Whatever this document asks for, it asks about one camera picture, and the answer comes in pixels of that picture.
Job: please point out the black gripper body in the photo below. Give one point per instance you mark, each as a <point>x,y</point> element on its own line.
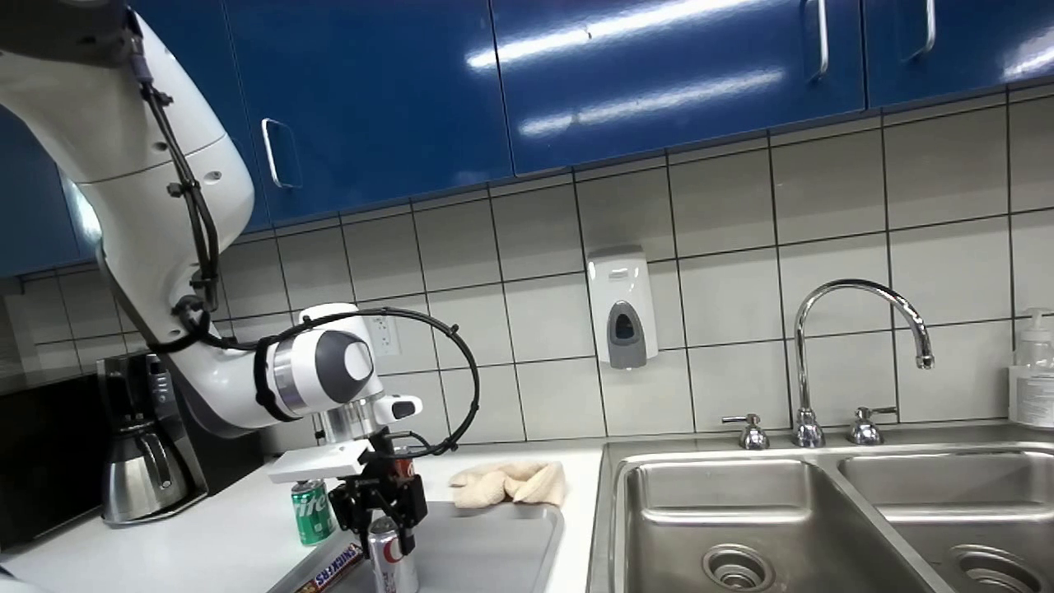
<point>379,488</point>

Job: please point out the green soda can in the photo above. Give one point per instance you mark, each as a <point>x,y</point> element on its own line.
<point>310,516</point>

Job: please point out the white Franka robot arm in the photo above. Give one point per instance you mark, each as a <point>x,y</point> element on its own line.
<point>110,142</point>

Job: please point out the brown candy bar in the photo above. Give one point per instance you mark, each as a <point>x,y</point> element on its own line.
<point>326,563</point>

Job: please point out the beige waffle cloth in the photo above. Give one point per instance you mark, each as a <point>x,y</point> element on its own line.
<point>510,486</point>

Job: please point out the black coffee maker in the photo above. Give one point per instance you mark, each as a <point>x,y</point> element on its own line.
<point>233,454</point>

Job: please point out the steel coffee carafe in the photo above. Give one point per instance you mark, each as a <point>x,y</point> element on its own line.
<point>143,480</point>

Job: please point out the black microwave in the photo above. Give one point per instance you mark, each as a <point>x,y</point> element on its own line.
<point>50,463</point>

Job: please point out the stainless steel double sink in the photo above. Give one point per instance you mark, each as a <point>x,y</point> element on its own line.
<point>770,516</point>

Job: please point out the blue cabinet door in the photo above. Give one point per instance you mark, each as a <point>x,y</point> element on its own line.
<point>976,45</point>
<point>236,67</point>
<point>680,118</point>
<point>374,87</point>

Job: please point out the chrome gooseneck faucet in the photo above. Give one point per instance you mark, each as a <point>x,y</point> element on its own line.
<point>802,372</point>

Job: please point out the clear soap bottle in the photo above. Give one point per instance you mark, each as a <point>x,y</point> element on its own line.
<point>1036,381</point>

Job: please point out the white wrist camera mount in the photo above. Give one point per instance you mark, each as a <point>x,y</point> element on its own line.
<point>313,463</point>

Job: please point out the white wall outlet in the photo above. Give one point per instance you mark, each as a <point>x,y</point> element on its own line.
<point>385,341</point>

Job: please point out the white wall soap dispenser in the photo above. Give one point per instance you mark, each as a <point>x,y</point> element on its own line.
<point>625,306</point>

